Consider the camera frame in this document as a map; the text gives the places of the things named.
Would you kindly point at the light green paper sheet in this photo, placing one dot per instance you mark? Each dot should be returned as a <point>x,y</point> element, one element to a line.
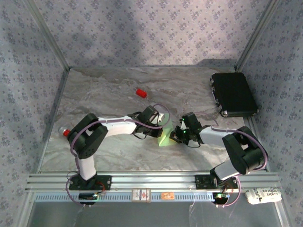
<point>165,140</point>

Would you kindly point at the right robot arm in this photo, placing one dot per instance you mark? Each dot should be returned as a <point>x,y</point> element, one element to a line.
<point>243,153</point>

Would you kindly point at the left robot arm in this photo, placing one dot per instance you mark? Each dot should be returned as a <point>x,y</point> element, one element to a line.
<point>118,128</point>

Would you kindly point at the grey metal sheet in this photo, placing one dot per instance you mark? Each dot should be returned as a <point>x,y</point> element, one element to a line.
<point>151,215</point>

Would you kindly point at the small red block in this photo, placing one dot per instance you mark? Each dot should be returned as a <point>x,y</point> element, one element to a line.
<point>141,93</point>

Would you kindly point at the black case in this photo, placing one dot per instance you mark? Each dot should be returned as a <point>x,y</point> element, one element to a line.
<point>234,92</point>

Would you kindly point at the orange label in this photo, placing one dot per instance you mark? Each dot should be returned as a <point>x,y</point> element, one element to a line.
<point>167,195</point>

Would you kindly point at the black controller board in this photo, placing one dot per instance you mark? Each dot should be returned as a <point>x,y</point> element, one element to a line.
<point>220,197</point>
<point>86,196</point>

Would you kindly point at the white printed tape roll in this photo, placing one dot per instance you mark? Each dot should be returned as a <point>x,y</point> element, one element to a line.
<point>264,196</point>

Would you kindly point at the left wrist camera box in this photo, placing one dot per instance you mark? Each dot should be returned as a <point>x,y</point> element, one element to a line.
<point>162,117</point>

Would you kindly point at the aluminium mounting rail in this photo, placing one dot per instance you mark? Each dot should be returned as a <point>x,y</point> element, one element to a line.
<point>154,180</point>

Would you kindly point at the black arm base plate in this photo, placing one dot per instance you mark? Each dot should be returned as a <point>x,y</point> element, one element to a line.
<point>104,183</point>
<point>201,182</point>

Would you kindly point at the aluminium corner post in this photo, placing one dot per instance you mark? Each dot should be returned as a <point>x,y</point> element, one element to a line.
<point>256,35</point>
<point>48,35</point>

